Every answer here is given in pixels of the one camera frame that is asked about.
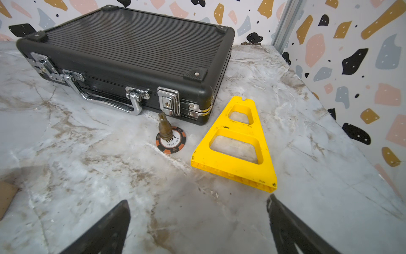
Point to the yellow plastic triangle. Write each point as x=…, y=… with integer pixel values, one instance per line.
x=235, y=147

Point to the lone wooden cube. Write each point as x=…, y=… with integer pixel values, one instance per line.
x=7, y=194

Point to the orange black poker chip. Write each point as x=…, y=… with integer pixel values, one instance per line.
x=173, y=145

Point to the brown metal bit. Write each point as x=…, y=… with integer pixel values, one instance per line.
x=165, y=128

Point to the black briefcase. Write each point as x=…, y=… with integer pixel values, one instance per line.
x=132, y=60

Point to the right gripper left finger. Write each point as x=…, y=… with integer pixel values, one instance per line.
x=107, y=236

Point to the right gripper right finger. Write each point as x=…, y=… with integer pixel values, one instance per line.
x=291, y=234

